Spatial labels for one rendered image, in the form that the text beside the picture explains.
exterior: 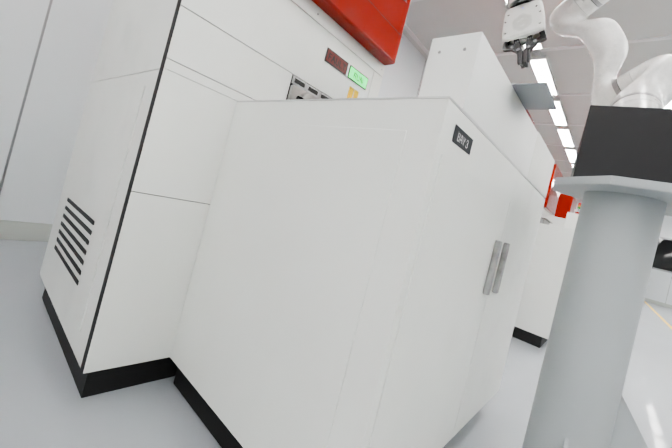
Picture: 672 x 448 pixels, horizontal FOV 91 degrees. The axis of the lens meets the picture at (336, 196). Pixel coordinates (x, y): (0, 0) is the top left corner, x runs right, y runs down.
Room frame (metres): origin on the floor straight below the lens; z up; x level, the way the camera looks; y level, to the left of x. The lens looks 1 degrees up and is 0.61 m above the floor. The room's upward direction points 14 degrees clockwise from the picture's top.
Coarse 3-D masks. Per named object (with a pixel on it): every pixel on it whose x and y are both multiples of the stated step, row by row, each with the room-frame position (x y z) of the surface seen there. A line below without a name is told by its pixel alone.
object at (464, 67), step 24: (432, 48) 0.62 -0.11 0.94; (456, 48) 0.59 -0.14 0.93; (480, 48) 0.57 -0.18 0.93; (432, 72) 0.61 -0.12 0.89; (456, 72) 0.58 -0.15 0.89; (480, 72) 0.59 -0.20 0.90; (504, 72) 0.68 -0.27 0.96; (456, 96) 0.57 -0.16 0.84; (480, 96) 0.61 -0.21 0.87; (504, 96) 0.70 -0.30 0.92; (480, 120) 0.63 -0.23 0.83; (504, 120) 0.73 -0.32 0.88; (528, 120) 0.87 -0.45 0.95; (504, 144) 0.76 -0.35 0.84; (528, 144) 0.92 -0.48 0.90; (528, 168) 0.97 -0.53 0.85
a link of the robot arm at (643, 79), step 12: (648, 60) 0.99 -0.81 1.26; (660, 60) 0.95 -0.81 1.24; (636, 72) 1.00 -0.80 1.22; (648, 72) 0.95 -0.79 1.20; (660, 72) 0.94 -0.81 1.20; (624, 84) 1.02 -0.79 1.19; (636, 84) 0.95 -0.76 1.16; (648, 84) 0.93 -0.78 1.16; (660, 84) 0.93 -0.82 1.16; (624, 96) 0.93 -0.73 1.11; (660, 96) 0.92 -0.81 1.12
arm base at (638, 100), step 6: (630, 96) 0.92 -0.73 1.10; (636, 96) 0.90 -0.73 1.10; (642, 96) 0.90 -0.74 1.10; (648, 96) 0.89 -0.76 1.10; (618, 102) 0.93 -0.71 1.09; (624, 102) 0.91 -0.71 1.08; (630, 102) 0.89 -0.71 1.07; (636, 102) 0.88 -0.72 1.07; (642, 102) 0.87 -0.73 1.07; (648, 102) 0.87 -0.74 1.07; (654, 102) 0.87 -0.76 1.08; (660, 102) 0.89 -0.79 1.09
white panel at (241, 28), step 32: (192, 0) 0.79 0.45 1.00; (224, 0) 0.85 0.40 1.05; (256, 0) 0.91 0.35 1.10; (288, 0) 0.99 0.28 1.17; (192, 32) 0.81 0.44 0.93; (224, 32) 0.87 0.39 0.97; (256, 32) 0.93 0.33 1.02; (288, 32) 1.01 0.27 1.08; (320, 32) 1.10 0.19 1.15; (192, 64) 0.82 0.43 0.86; (224, 64) 0.88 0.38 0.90; (256, 64) 0.95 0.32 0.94; (288, 64) 1.03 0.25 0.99; (320, 64) 1.13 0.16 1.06; (352, 64) 1.24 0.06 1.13; (256, 96) 0.97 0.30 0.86; (352, 96) 1.28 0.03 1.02
